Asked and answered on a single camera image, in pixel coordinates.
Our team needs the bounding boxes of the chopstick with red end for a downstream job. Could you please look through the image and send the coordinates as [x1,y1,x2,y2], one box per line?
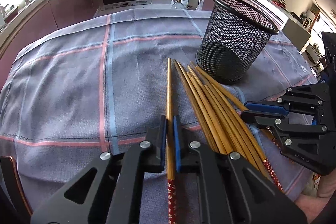
[166,58,177,223]

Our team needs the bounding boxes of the wooden chair back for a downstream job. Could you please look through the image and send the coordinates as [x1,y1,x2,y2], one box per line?
[1,156,33,223]

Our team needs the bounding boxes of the pink lower kitchen cabinets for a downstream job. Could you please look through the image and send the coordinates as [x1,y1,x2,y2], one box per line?
[1,0,287,85]

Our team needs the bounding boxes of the plaid grey blue tablecloth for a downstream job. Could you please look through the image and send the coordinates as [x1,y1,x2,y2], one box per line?
[1,9,317,223]

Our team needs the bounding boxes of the black mesh utensil cup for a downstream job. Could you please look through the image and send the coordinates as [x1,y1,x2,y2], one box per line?
[196,0,279,85]

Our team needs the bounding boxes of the plastic oil bottle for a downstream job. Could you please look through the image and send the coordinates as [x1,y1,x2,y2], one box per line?
[171,0,186,10]

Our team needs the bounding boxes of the wooden chopstick with red tip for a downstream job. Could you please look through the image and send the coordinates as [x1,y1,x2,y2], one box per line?
[189,61,285,193]

